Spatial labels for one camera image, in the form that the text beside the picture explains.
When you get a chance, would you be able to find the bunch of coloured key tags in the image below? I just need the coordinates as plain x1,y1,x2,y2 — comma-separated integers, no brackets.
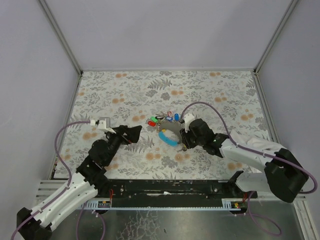
147,111,184,147

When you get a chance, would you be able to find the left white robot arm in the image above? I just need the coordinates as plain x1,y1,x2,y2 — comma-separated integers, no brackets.
15,125,142,240

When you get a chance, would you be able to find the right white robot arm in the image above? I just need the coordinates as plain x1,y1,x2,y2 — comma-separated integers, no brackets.
180,114,309,203

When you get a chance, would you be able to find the floral patterned mat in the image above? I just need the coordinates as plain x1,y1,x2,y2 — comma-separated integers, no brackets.
53,70,270,180

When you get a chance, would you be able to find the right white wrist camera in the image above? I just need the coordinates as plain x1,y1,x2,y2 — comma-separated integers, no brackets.
183,113,196,133

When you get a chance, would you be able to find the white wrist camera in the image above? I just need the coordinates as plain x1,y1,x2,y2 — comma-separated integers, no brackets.
90,117,115,133
183,113,196,133

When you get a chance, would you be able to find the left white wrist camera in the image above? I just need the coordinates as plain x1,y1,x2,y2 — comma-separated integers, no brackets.
90,117,115,133

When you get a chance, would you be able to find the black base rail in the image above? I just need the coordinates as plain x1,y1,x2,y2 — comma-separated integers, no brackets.
86,179,249,210

